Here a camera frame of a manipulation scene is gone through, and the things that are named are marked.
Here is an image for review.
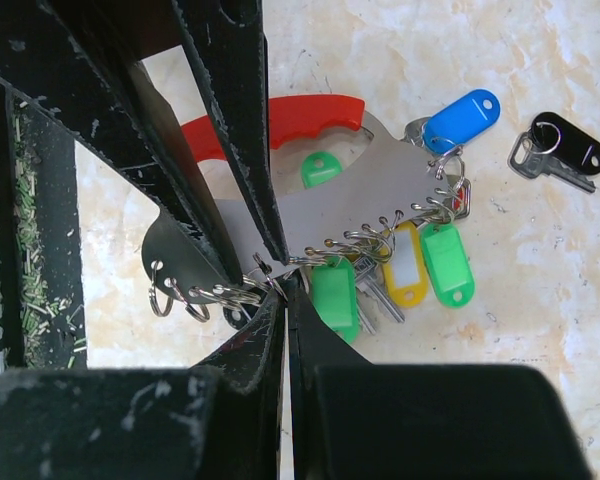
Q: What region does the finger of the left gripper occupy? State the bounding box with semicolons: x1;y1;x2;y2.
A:
0;1;242;283
171;1;290;264

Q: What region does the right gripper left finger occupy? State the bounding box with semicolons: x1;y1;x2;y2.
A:
0;293;285;479

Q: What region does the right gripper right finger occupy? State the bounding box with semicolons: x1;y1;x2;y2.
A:
285;280;593;479

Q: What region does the black key tag on organizer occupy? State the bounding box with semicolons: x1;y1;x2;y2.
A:
222;304;258;330

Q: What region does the green key tag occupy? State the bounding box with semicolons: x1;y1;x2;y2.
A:
420;224;475;309
311;258;360;344

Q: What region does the yellow key tag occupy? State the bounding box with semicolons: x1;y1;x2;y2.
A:
382;221;429;308

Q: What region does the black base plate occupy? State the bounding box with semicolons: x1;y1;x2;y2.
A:
0;84;87;375

